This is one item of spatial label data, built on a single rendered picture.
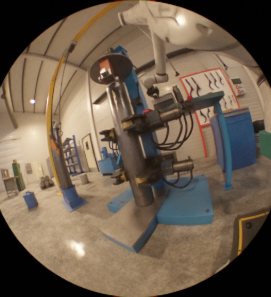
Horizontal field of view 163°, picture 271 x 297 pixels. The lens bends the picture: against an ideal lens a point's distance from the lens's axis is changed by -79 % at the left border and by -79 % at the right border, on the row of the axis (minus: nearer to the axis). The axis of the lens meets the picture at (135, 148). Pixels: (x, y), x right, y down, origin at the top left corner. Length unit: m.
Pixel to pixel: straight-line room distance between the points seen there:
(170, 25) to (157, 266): 0.91
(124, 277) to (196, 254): 0.48
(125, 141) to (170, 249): 0.97
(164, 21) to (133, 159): 0.84
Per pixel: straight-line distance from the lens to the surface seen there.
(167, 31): 0.16
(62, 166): 1.81
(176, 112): 0.83
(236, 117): 1.79
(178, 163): 0.87
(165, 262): 0.80
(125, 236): 0.80
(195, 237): 0.88
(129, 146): 0.83
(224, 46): 0.15
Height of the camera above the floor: 0.76
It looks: 1 degrees down
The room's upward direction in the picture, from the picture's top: 15 degrees counter-clockwise
